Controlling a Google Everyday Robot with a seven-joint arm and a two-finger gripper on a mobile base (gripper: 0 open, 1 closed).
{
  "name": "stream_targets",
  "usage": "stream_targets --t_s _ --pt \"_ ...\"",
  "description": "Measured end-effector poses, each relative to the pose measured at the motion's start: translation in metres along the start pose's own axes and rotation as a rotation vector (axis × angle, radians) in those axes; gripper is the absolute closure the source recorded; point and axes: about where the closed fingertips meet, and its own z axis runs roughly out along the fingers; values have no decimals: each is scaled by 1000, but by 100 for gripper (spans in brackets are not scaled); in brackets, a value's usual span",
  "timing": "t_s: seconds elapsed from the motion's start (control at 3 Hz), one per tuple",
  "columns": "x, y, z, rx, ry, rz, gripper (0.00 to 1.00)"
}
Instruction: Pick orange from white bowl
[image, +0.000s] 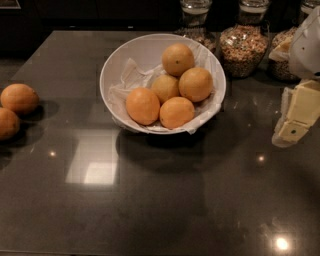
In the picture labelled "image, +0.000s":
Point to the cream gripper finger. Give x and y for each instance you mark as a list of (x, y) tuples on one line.
[(300, 109), (280, 50)]

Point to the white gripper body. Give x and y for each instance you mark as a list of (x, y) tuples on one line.
[(306, 50)]

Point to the orange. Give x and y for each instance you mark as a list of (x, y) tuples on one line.
[(177, 58), (196, 84), (9, 124), (143, 106), (176, 112), (20, 98), (165, 87)]

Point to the white bowl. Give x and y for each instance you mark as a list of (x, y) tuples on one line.
[(140, 53)]

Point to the middle glass grain jar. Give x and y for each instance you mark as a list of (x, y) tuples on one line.
[(244, 45)]

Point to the left glass grain jar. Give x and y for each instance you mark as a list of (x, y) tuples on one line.
[(193, 22)]

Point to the white paper liner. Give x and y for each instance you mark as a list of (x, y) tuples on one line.
[(133, 76)]

